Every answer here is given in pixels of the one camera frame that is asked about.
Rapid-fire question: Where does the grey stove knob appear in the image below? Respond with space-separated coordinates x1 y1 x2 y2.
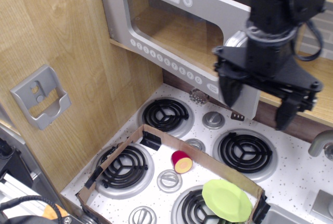
129 206 157 224
202 111 225 130
185 139 206 152
157 169 183 193

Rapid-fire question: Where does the grey wall phone holder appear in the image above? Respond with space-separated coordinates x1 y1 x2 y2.
10 65 72 130

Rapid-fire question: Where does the back right black burner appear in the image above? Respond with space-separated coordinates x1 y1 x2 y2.
215 131 273 174

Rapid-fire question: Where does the grey stove knob front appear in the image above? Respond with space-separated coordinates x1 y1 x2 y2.
129 206 157 224

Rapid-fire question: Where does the green toy plate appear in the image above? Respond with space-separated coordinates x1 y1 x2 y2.
202 179 252 222

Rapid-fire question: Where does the red yellow toy fruit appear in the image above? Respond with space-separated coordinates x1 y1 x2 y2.
171 151 193 173

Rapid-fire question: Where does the grey stove knob center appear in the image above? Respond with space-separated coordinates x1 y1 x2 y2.
157 169 183 193

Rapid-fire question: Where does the brown cardboard box frame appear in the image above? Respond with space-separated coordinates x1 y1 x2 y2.
76 125 270 223

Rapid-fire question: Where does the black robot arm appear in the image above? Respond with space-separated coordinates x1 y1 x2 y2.
214 0 326 130

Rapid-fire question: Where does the front right black burner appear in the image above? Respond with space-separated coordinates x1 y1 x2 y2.
178 189 228 224

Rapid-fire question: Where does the grey toy faucet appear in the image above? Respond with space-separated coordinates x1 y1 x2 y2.
308 130 332 161

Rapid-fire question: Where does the black burner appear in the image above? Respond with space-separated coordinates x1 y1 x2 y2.
215 131 273 174
101 145 150 190
178 189 228 224
141 98 189 132

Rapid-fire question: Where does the orange object bottom left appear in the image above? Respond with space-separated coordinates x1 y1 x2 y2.
42 204 68 220

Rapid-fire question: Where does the grey stove knob middle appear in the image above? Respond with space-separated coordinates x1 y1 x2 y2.
185 139 206 152

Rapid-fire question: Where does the front left black burner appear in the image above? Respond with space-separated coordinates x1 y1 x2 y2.
101 145 150 190

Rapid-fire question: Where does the grey toy microwave door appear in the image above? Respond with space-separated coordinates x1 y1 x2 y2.
96 0 261 120

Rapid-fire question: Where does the hanging metal spatula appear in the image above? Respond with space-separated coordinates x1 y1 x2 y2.
230 110 245 121

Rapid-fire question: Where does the grey toy sink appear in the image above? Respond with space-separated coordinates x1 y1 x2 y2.
262 190 332 223

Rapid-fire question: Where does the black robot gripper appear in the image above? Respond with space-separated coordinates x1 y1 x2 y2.
212 38 323 131

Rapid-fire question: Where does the black cable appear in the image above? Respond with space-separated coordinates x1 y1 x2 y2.
0 195 63 224

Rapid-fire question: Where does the back left black burner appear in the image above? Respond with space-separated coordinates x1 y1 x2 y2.
141 98 189 132

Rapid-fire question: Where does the grey stove knob back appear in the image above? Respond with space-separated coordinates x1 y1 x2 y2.
202 111 225 130

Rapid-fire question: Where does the hanging metal strainer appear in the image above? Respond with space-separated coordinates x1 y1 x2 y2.
189 88 210 105

